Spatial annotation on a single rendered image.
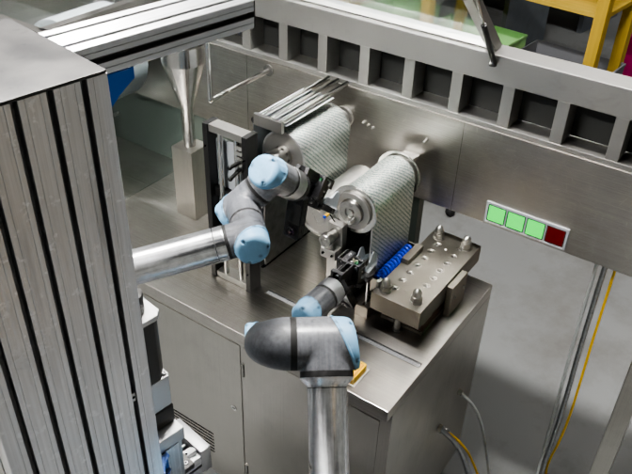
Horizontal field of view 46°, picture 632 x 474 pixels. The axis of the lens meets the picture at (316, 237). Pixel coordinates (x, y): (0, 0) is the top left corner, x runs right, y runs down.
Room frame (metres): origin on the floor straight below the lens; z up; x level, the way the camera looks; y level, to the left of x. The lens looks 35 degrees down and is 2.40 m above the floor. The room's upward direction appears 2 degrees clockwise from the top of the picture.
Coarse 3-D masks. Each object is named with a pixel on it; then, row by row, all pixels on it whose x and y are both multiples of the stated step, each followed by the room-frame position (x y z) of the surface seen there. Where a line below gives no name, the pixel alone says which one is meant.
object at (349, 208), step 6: (348, 198) 1.76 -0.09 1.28; (342, 204) 1.75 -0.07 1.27; (348, 204) 1.74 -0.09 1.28; (354, 204) 1.73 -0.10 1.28; (342, 210) 1.75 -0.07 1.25; (348, 210) 1.74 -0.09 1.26; (354, 210) 1.73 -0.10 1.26; (360, 210) 1.72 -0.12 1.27; (342, 216) 1.75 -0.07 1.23; (348, 216) 1.74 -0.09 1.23; (354, 216) 1.74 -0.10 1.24; (360, 216) 1.72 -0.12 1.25
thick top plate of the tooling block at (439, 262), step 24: (432, 240) 1.93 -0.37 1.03; (456, 240) 1.94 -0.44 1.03; (408, 264) 1.80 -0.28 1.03; (432, 264) 1.80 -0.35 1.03; (456, 264) 1.81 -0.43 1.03; (408, 288) 1.69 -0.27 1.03; (432, 288) 1.69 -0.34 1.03; (384, 312) 1.64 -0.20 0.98; (408, 312) 1.60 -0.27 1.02; (432, 312) 1.65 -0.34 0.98
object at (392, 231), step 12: (408, 204) 1.90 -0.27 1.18; (396, 216) 1.84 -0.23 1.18; (408, 216) 1.91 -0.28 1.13; (384, 228) 1.78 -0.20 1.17; (396, 228) 1.84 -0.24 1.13; (408, 228) 1.91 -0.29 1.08; (372, 240) 1.73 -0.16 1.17; (384, 240) 1.79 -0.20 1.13; (396, 240) 1.85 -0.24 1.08; (384, 252) 1.79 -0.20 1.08; (396, 252) 1.86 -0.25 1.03
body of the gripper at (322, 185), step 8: (304, 168) 1.52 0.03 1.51; (312, 176) 1.52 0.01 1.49; (320, 176) 1.55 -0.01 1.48; (312, 184) 1.53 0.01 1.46; (320, 184) 1.53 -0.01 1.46; (312, 192) 1.53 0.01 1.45; (320, 192) 1.52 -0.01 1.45; (296, 200) 1.47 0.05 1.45; (312, 200) 1.51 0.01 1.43; (320, 200) 1.52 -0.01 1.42
